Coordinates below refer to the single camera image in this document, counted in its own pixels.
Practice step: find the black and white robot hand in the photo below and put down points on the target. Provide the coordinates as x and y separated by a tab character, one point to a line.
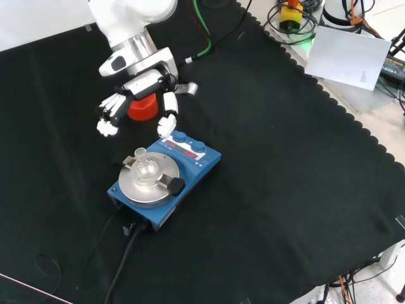
144	84

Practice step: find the blue base heater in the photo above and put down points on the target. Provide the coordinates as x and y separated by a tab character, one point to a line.
193	171

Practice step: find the red ribbed plastic cup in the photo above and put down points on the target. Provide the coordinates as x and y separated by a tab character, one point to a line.
144	111

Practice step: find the grey tape piece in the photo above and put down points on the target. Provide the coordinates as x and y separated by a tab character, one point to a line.
89	28
401	221
190	88

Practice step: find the clear round-bottom flask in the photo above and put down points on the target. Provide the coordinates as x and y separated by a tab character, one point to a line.
145	169

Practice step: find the black cloth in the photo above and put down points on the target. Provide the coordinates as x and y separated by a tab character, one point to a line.
269	177

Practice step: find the yellow stop button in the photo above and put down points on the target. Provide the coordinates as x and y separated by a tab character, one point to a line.
291	17

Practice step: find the white paper sheet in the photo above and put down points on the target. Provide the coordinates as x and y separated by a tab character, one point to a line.
346	57

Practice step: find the black power adapter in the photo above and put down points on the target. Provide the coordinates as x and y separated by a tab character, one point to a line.
394	68

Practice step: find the white table leg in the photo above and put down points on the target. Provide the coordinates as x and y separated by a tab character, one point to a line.
392	255

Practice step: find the white wrist camera shell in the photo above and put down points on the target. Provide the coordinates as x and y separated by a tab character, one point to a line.
109	67

